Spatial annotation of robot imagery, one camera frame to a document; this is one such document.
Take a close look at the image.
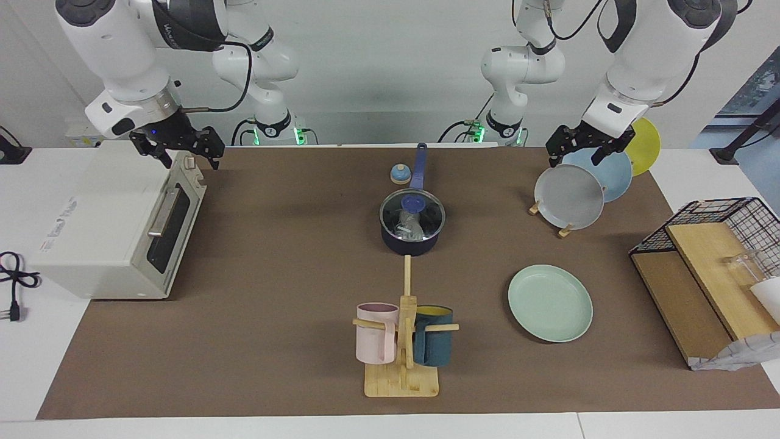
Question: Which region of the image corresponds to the glass lid blue knob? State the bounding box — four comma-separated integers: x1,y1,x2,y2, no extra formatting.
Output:
380,188,447,241

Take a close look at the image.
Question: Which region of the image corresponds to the translucent vermicelli bundle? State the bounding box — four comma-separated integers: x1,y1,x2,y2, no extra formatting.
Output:
393,210,427,240

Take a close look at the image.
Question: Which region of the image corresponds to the light blue plate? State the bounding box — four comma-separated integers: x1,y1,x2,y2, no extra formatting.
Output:
561,148,633,203

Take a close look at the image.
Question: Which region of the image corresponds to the grey plate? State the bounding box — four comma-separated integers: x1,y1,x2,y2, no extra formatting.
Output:
534,163,605,230

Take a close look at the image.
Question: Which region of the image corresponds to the yellow plate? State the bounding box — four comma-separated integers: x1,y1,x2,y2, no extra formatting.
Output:
623,117,661,177

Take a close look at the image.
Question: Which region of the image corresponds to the wooden plate rack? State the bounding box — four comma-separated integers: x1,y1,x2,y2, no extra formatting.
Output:
528,200,572,239

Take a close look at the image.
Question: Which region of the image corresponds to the pale green plate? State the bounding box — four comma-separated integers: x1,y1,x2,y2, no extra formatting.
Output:
508,264,594,343

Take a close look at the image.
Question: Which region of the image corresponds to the white toaster oven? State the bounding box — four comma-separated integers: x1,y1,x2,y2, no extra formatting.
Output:
29,140,208,301

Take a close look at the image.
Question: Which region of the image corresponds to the black stand foot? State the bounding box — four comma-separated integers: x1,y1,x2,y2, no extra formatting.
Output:
0,125,32,164
710,101,780,164

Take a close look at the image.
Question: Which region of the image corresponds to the clear glass cup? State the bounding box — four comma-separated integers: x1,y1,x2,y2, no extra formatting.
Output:
724,250,765,284

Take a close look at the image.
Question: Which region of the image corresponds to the brown table mat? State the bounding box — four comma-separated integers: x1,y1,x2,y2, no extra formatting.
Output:
37,146,780,420

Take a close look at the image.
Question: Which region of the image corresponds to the white cup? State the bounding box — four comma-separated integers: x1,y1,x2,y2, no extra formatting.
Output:
750,277,780,324

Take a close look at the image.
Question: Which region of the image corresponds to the teal mug yellow inside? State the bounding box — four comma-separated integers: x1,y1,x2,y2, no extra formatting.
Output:
413,305,455,367

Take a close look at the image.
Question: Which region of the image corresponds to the grey patterned sheet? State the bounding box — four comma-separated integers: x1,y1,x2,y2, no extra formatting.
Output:
689,332,780,371

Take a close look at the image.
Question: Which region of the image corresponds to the pink mug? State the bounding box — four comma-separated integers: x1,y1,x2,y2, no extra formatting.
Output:
356,303,400,365

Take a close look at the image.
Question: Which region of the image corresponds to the wooden mug rack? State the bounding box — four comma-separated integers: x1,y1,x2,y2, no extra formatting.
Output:
352,255,459,398

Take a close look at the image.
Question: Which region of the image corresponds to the black base cable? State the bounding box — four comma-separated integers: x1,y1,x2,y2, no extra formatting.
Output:
230,118,258,147
438,91,494,144

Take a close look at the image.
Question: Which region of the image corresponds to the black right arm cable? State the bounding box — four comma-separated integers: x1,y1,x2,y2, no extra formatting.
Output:
180,38,254,114

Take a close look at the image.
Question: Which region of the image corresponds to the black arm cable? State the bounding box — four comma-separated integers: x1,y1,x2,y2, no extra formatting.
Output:
545,0,701,107
180,38,254,114

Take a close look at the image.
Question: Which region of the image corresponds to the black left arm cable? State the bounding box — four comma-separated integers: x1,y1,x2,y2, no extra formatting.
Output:
545,0,701,107

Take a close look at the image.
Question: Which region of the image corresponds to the black wire basket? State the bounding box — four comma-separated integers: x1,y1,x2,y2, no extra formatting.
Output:
629,197,780,278

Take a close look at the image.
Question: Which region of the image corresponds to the dark blue handled pot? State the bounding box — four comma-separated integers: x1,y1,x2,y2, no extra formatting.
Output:
379,143,447,257

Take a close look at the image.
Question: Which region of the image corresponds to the black power cord plug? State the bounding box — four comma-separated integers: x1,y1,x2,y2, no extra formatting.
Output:
0,251,40,323

